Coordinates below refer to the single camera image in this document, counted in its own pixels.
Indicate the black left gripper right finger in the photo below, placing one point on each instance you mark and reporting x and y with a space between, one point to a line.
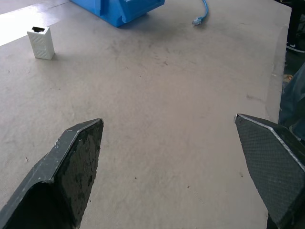
269 162

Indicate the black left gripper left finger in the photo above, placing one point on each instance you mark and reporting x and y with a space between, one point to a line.
59 176

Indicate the white ethernet coupler block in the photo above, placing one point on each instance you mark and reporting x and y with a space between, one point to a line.
41 42

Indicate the person in blue jeans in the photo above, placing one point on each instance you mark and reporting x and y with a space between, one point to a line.
293 102

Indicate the black and white shoe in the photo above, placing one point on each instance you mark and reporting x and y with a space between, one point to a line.
295 46

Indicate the blue plastic bin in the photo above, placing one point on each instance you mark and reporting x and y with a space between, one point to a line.
120 10

